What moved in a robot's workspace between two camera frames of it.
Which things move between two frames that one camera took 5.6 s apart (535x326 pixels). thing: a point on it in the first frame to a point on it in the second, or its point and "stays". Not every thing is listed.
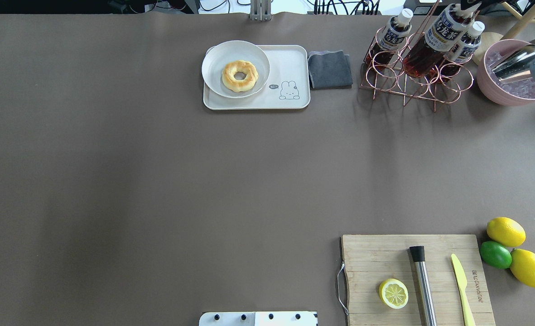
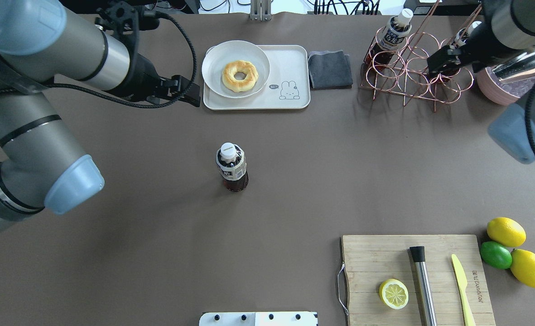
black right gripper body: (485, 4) to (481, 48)
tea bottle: (425, 59) to (232, 164)
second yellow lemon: (529, 268) stays
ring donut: (233, 67) stays
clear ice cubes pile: (527, 88) stays
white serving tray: (287, 87) stays
